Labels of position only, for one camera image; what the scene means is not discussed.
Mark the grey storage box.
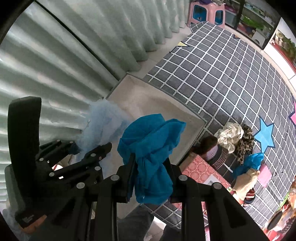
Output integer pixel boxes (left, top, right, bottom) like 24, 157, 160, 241
106, 74, 206, 165

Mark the pink and black slipper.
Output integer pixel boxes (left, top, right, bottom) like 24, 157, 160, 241
242, 188, 256, 207

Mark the glass shelf cabinet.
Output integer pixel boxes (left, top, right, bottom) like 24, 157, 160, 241
224, 0, 280, 49

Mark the pale green curtain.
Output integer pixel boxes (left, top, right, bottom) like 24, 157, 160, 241
0, 0, 193, 202

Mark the grey checkered bed sheet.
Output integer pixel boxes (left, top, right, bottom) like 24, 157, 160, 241
144, 22, 295, 226

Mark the white dotted scrunchie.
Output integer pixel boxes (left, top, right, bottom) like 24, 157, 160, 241
214, 122, 244, 154

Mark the leopard print scrunchie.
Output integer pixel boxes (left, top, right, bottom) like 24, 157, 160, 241
234, 124, 254, 165

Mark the red patterned cardboard box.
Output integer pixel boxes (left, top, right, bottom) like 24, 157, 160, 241
171, 152, 232, 218

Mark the pink plastic stool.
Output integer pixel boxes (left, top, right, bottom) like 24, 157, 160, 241
187, 1, 226, 28

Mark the pink sponge block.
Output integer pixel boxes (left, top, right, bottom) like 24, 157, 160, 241
257, 164, 272, 188

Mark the light blue fluffy cloth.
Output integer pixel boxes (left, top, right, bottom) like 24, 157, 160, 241
76, 99, 131, 160

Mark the beige plush toy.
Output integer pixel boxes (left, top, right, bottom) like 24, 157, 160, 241
232, 168, 260, 201

